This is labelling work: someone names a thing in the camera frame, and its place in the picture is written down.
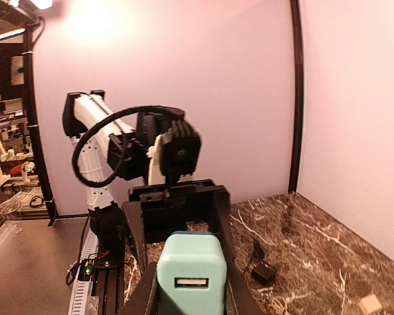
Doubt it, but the small teal plug adapter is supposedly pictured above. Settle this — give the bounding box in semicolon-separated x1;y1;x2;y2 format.
156;231;227;314

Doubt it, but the black plug adapter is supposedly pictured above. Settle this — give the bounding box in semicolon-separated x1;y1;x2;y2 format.
241;239;276;286

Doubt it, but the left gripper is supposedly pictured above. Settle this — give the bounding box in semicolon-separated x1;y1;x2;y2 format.
122;179;235;272

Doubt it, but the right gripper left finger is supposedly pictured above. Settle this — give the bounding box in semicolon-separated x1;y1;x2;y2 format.
118;262;158;315

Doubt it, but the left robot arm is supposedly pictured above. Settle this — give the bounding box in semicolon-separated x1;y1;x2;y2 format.
62;90;234;269

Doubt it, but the pink charger cube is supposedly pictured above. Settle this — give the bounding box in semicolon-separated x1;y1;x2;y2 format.
359;294;383;315

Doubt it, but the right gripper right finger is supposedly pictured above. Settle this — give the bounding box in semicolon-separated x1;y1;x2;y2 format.
225;262;261;315

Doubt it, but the white slotted cable duct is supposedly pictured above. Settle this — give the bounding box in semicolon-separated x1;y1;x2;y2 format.
68;230;98;315

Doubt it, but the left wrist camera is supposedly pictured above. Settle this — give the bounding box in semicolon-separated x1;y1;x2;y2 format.
136;111;204;186

